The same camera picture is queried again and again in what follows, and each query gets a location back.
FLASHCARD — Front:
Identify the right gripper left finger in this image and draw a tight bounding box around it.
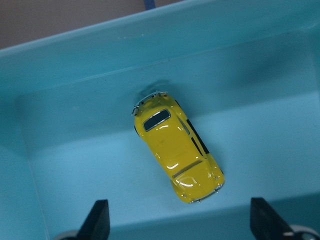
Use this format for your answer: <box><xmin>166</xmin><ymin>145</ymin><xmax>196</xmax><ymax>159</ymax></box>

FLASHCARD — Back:
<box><xmin>76</xmin><ymin>199</ymin><xmax>110</xmax><ymax>240</ymax></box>

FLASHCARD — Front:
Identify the brown paper table cover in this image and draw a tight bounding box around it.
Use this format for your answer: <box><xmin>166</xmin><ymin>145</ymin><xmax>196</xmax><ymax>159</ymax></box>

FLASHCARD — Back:
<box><xmin>0</xmin><ymin>0</ymin><xmax>174</xmax><ymax>49</ymax></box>

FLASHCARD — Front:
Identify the yellow beetle toy car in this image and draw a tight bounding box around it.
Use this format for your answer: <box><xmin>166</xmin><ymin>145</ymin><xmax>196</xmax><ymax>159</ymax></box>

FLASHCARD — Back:
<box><xmin>132</xmin><ymin>91</ymin><xmax>225</xmax><ymax>204</ymax></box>

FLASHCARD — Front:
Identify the turquoise plastic bin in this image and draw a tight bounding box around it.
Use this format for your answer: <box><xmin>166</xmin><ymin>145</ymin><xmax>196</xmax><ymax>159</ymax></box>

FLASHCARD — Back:
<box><xmin>0</xmin><ymin>0</ymin><xmax>320</xmax><ymax>240</ymax></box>

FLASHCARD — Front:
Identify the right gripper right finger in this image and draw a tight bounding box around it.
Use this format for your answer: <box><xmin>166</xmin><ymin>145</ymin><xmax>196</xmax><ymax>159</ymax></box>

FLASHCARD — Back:
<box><xmin>249</xmin><ymin>197</ymin><xmax>296</xmax><ymax>240</ymax></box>

